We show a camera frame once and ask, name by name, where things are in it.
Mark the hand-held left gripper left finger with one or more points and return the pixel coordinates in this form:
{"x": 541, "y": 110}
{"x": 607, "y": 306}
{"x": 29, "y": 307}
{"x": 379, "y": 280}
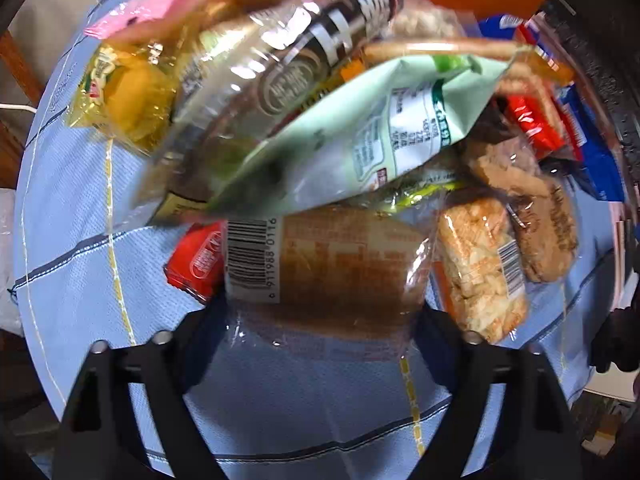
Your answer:
{"x": 195, "y": 350}

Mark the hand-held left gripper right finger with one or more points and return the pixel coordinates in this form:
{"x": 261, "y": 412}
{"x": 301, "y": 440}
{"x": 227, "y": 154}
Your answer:
{"x": 440, "y": 340}

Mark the brown bread packet with barcode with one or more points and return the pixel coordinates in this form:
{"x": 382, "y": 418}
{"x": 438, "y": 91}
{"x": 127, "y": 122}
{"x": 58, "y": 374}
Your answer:
{"x": 320, "y": 270}

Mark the pale green snack packet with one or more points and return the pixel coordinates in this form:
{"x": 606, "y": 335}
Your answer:
{"x": 350, "y": 125}

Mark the blue snack packet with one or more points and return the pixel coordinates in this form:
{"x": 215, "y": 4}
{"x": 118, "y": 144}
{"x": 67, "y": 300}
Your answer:
{"x": 585, "y": 135}

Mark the rice cracker bar packet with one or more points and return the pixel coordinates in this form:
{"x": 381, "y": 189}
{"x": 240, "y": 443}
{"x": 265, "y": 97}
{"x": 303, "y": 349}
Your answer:
{"x": 480, "y": 265}

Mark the small red snack packet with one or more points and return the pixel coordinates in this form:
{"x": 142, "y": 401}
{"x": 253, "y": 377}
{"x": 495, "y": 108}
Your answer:
{"x": 197, "y": 260}

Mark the yellow-green snack packet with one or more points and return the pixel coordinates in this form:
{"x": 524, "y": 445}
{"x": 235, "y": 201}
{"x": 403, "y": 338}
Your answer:
{"x": 410, "y": 192}

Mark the brown cookies packet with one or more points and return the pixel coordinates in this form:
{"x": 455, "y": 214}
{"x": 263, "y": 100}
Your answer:
{"x": 545, "y": 230}

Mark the blue checked bedsheet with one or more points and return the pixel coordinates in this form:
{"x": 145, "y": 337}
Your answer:
{"x": 75, "y": 210}

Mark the white plastic bag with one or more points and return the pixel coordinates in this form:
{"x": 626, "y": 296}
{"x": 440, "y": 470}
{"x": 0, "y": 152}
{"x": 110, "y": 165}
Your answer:
{"x": 7, "y": 260}

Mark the long red snack packet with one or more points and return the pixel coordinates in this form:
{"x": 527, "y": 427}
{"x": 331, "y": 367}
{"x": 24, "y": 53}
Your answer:
{"x": 537, "y": 125}

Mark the yellow cake packet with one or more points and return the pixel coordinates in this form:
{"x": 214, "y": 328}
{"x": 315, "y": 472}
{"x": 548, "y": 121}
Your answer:
{"x": 130, "y": 95}

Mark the biscuit sticks packet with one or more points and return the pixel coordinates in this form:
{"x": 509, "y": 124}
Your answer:
{"x": 450, "y": 50}

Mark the wooden chair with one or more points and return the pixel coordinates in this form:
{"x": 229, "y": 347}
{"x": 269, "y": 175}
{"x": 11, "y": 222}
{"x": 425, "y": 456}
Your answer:
{"x": 15, "y": 85}

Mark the pink snack packet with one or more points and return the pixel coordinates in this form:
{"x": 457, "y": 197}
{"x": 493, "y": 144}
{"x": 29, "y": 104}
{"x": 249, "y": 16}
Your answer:
{"x": 150, "y": 7}

